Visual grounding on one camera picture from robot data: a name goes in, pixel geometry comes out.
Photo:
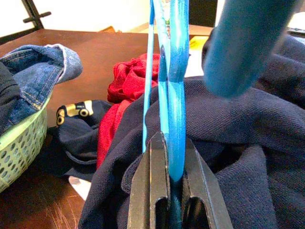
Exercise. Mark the yellow paper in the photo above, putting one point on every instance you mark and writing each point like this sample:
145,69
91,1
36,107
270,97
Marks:
196,44

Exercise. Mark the white paper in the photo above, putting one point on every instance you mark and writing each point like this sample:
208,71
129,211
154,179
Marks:
79,187

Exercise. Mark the green plastic basket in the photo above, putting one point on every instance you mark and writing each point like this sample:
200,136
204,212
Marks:
21,143

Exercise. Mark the blue denim jeans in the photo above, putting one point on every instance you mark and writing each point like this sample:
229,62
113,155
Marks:
35,69

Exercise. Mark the navy pique shirt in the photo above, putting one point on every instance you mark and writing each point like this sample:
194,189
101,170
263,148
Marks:
238,124

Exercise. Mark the dark navy garment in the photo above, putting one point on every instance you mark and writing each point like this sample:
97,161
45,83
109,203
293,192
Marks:
8,95

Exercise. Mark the navy shirt with yellow print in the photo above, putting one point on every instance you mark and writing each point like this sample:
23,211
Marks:
76,133

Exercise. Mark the blue plastic hanger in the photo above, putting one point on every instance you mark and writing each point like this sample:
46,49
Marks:
176,107

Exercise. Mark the black metal frame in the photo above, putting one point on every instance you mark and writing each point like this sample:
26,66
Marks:
35,17

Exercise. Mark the red garment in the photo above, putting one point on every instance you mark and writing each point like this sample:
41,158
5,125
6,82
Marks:
128,81

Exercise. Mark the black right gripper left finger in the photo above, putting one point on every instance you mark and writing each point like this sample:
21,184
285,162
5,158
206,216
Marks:
147,181

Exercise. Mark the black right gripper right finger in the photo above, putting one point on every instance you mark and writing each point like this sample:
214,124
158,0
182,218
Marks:
202,186

